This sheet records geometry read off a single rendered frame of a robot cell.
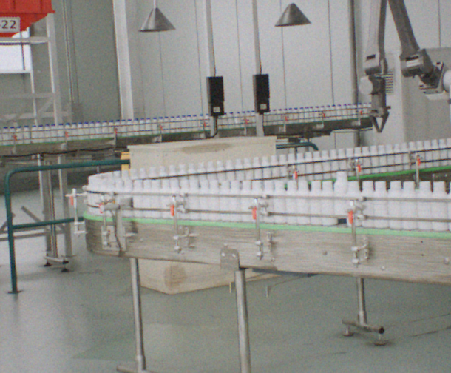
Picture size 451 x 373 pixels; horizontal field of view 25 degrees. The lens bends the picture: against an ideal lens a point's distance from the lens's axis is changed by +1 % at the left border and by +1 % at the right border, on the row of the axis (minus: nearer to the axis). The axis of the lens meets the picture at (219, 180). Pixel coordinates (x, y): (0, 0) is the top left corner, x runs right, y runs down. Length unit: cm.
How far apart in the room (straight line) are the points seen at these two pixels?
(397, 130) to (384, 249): 630
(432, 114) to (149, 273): 340
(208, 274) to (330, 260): 443
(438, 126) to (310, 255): 639
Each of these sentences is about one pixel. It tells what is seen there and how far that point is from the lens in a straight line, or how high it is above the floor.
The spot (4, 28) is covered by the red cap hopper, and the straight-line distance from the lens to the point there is 1040.
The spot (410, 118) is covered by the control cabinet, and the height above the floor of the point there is 122.
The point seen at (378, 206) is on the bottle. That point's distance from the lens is 364.
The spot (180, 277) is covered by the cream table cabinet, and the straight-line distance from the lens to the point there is 802.
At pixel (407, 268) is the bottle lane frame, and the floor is 87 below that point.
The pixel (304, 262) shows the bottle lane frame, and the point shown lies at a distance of 384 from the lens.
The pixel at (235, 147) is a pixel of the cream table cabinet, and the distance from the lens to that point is 820.
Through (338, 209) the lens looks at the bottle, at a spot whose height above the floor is 106.
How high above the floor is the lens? 148
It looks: 4 degrees down
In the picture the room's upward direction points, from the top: 4 degrees counter-clockwise
